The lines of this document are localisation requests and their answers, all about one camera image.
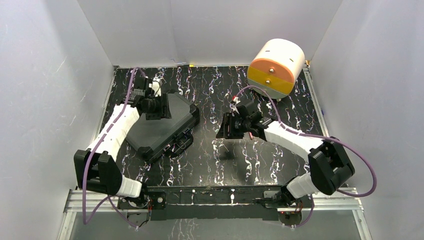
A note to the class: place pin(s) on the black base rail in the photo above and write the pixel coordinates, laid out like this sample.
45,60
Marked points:
214,202

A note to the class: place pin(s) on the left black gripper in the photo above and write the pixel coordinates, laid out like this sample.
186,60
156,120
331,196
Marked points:
164,106

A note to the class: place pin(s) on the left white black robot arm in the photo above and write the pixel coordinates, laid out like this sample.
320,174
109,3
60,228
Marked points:
95,167

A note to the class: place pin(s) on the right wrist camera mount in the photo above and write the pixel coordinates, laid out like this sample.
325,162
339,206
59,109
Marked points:
233,104

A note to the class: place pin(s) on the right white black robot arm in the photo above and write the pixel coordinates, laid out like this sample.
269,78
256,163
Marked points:
329,164

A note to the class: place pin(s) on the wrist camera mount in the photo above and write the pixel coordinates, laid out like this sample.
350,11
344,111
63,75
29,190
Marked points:
233,104
156,87

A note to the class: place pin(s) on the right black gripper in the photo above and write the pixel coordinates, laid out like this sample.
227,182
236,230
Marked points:
227,119

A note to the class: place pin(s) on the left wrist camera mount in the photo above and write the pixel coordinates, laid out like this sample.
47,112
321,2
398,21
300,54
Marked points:
156,87

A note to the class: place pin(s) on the round pastel drawer cabinet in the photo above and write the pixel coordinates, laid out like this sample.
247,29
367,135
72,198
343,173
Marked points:
276,67

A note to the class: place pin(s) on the black poker set case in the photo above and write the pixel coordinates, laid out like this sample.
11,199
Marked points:
152,139

